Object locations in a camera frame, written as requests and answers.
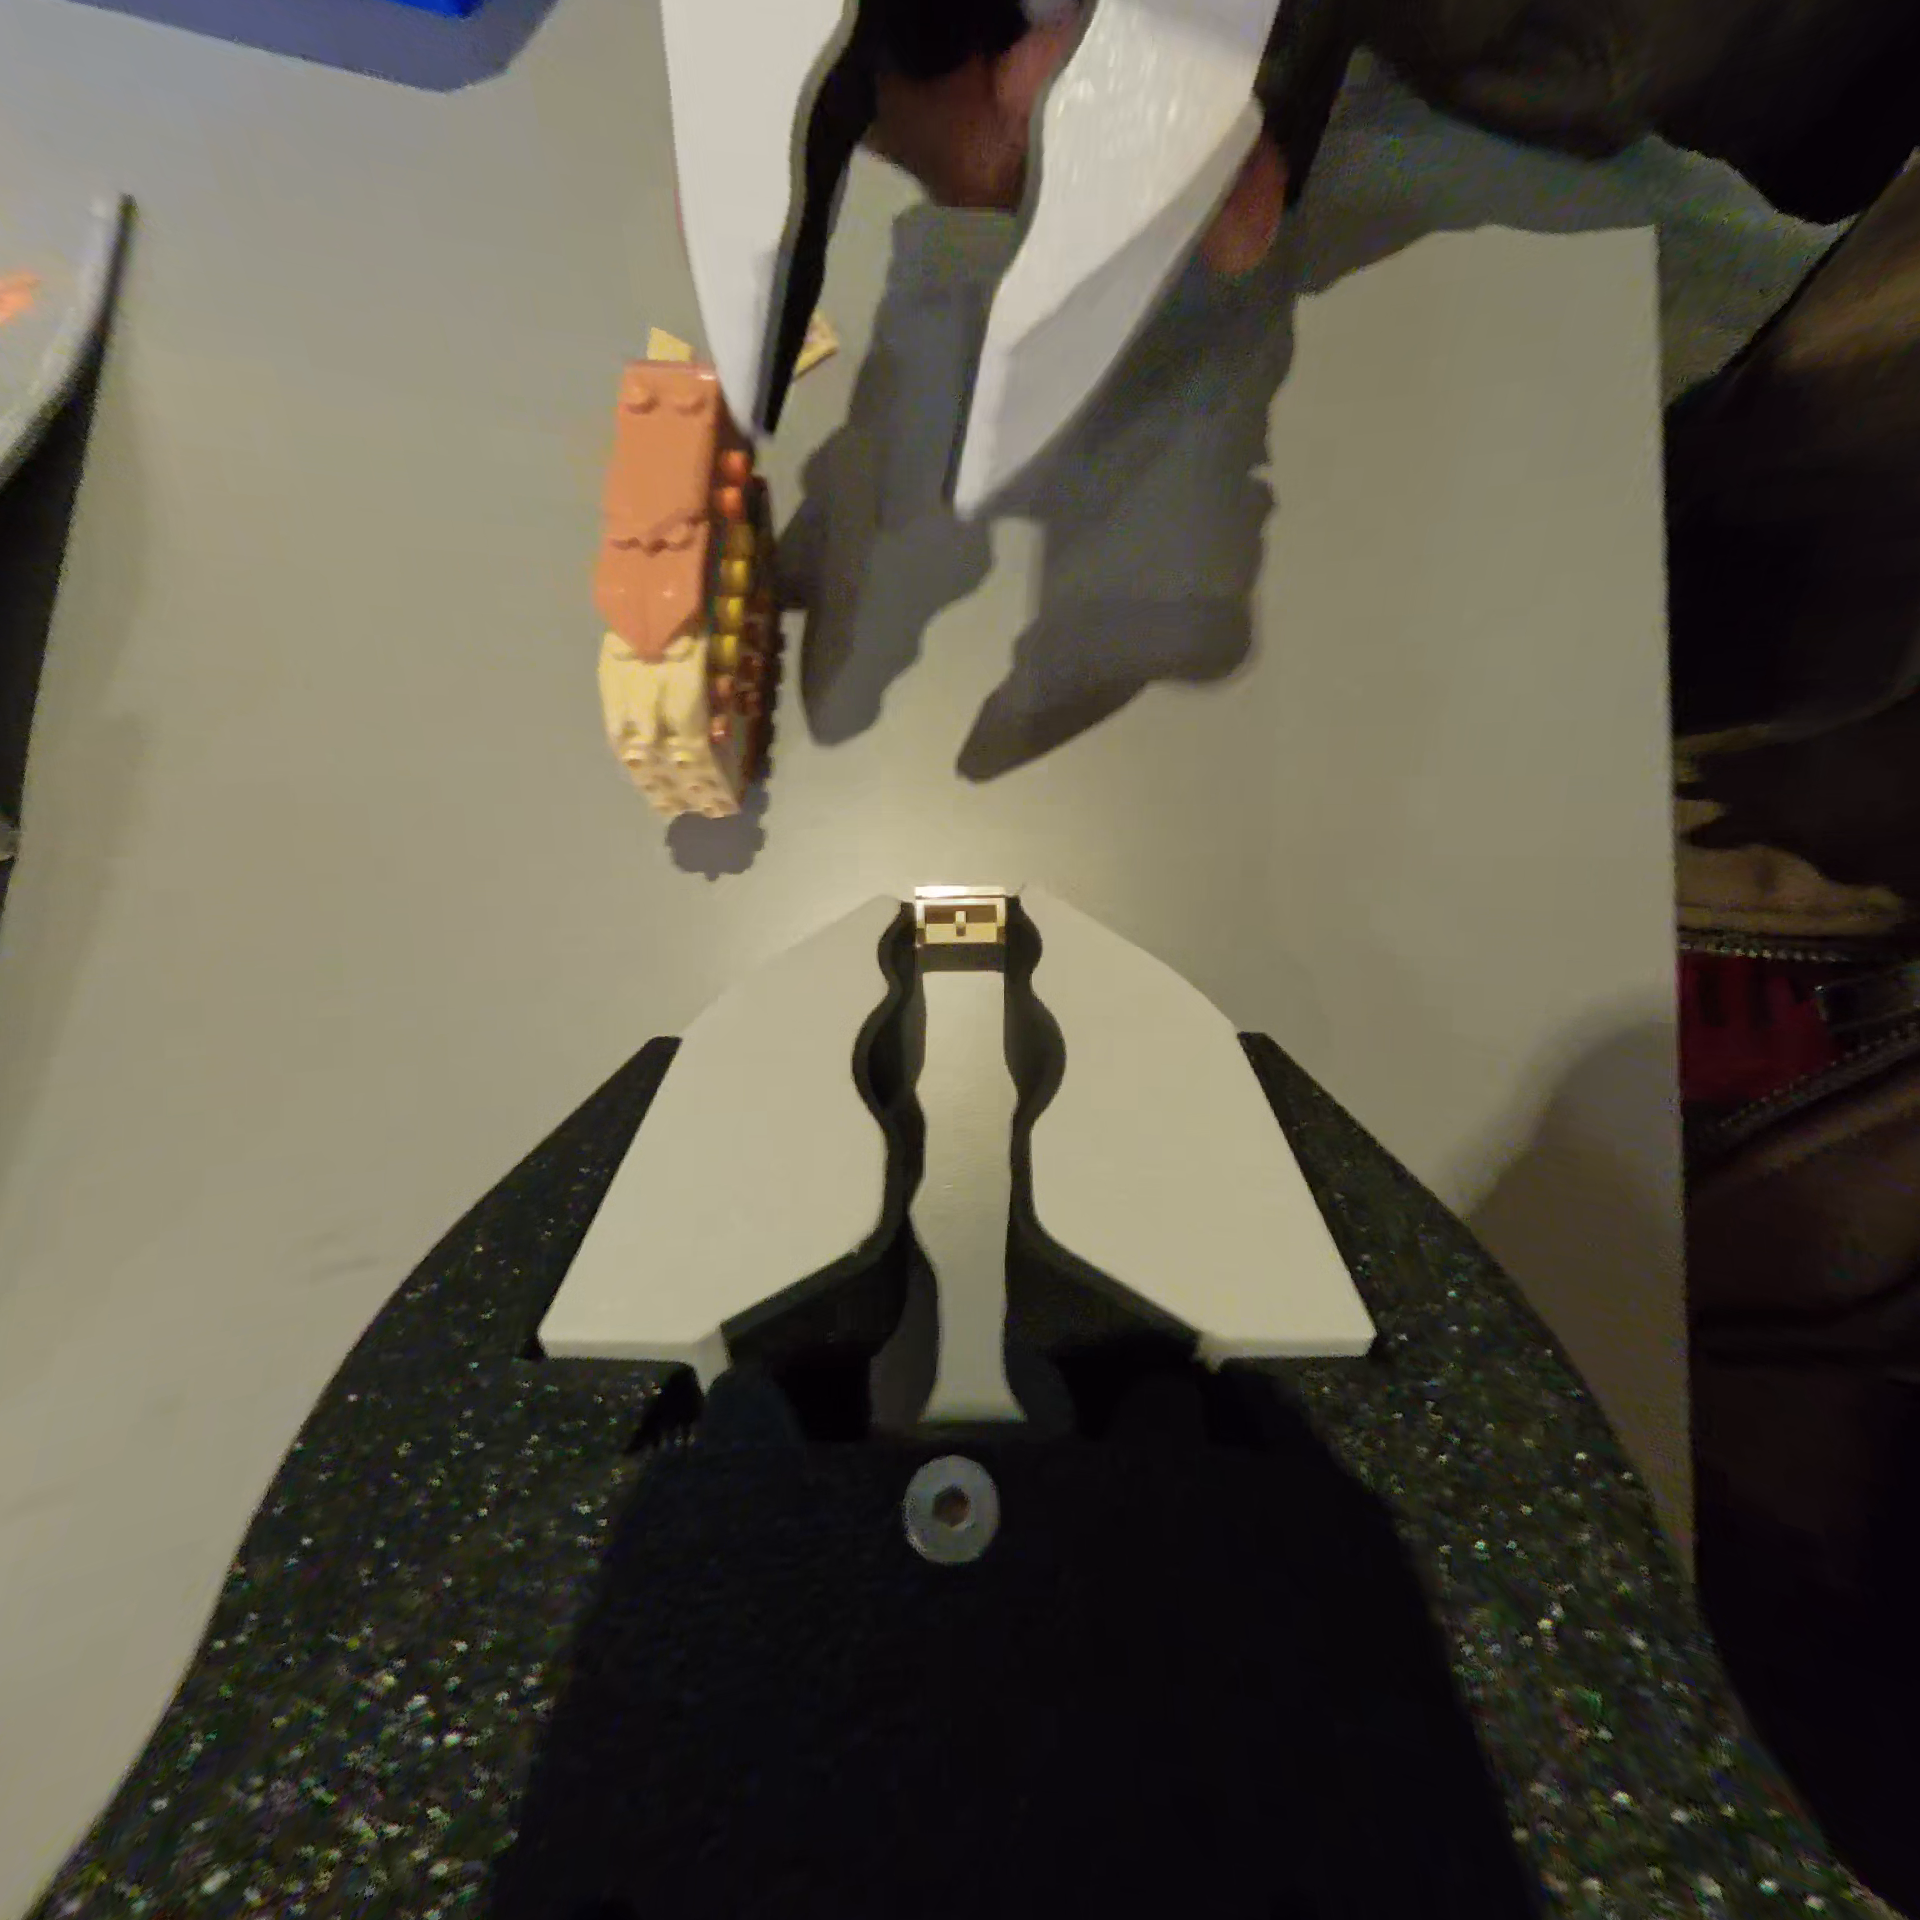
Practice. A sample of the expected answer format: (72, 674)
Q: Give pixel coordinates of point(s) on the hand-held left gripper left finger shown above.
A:
(751, 1155)

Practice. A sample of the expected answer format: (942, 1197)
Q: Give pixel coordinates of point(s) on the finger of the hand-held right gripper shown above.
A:
(1125, 195)
(744, 165)

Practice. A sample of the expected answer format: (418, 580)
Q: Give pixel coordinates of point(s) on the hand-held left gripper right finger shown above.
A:
(1184, 1170)

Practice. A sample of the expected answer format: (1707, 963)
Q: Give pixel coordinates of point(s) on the small yellow brick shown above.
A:
(960, 917)

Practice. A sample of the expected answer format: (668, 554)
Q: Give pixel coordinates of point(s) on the orange and tan brick model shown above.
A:
(661, 511)

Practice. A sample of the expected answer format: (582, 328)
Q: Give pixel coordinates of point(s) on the person's right forearm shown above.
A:
(1652, 76)

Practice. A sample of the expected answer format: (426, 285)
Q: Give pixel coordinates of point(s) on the grey desk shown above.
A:
(376, 973)

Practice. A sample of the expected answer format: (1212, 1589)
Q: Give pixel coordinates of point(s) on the person's right hand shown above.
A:
(967, 135)

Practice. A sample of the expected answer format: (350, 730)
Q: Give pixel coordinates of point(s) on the small tan brick plate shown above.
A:
(820, 346)

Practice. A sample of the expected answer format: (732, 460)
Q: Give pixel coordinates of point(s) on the blue box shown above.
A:
(376, 37)

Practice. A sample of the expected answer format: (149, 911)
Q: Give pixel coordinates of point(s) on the grey tray at left edge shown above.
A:
(45, 329)

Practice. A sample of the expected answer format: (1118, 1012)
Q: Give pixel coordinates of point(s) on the person's dark clothing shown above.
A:
(1799, 629)

